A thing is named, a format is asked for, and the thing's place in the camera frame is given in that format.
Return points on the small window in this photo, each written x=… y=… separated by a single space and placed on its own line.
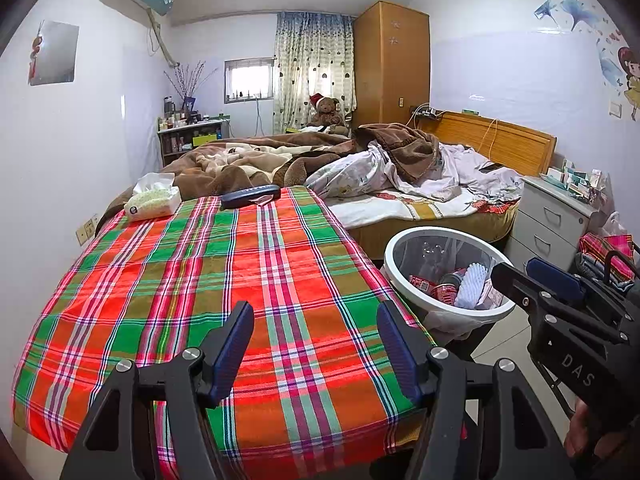
x=249 y=80

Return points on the blue flower wall sticker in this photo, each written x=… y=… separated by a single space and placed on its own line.
x=575 y=12

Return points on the white carton with red print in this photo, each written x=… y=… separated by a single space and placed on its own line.
x=492 y=295

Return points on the brown teddy bear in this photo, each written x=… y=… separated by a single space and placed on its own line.
x=327 y=115

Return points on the white shelf with toiletries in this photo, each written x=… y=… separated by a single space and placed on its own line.
x=190 y=140

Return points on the white plastic bag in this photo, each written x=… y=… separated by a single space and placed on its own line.
x=614 y=225

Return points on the reflective wall panel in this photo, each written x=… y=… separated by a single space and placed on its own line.
x=60 y=52

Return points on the white round trash bin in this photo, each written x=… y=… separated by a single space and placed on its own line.
x=395 y=280

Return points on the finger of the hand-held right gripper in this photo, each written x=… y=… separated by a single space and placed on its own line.
x=520 y=290
x=555 y=277

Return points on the plaid bag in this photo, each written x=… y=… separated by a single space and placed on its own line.
x=600 y=250

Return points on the vase of dry branches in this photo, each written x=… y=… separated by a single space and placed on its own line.
x=190 y=82

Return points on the white ribbed plastic bottle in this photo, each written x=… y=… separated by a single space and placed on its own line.
x=471 y=285

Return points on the small red packet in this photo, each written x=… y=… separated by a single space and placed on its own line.
x=455 y=277

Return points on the white floral quilt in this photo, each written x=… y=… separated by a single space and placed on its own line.
x=360 y=170

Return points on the small paper scrap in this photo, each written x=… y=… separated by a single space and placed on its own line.
x=265 y=201

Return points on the grey nightstand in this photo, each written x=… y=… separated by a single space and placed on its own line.
x=550 y=220

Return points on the person's right hand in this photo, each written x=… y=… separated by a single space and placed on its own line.
x=582 y=430

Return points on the brown fleece blanket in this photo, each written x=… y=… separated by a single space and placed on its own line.
x=225 y=165

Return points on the wooden headboard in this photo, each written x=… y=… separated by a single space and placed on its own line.
x=515 y=145

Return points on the red hanging ornament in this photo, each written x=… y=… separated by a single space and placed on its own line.
x=36 y=55

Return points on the cartoon girl wall sticker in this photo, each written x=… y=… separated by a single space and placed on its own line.
x=627 y=75

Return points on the boxes on nightstand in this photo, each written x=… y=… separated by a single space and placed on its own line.
x=575 y=180

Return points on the wall socket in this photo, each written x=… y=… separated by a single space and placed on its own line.
x=87 y=230

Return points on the tissue pack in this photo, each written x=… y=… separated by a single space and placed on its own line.
x=152 y=202

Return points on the air conditioner pipe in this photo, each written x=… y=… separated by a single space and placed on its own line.
x=162 y=40

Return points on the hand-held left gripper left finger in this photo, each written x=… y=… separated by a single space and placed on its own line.
x=232 y=350

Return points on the red drink can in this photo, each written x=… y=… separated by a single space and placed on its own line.
x=444 y=295

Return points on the white wall switch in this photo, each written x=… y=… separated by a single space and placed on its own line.
x=615 y=108

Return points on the patterned curtain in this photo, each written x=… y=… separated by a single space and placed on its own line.
x=312 y=60

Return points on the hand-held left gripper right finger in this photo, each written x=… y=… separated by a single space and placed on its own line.
x=400 y=355

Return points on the floral printed bed sheet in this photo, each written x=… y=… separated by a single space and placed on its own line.
x=400 y=210

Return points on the power strip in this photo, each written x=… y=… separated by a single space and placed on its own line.
x=430 y=112

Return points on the plaid tablecloth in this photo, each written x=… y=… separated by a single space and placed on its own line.
x=150 y=285

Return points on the wooden wardrobe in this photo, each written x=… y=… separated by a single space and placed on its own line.
x=392 y=65

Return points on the dark blue glasses case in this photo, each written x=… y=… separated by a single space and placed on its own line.
x=250 y=196

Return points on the black phone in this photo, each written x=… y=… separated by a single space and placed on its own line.
x=491 y=167

